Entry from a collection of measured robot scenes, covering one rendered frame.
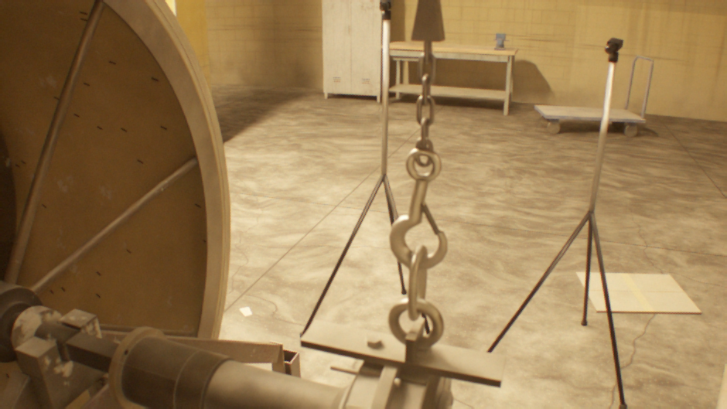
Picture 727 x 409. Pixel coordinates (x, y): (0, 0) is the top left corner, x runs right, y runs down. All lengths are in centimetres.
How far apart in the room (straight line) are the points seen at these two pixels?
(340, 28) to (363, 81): 85
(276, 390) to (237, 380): 6
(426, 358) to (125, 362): 48
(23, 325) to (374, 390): 67
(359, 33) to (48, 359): 738
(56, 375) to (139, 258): 96
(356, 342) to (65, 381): 59
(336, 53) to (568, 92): 354
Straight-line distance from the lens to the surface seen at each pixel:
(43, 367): 105
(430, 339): 67
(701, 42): 882
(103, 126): 191
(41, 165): 122
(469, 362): 68
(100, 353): 100
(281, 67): 970
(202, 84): 160
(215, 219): 170
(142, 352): 92
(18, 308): 118
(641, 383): 257
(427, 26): 55
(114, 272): 206
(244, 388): 82
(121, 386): 94
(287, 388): 80
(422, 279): 66
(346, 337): 71
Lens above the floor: 149
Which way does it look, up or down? 21 degrees down
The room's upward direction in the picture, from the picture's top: straight up
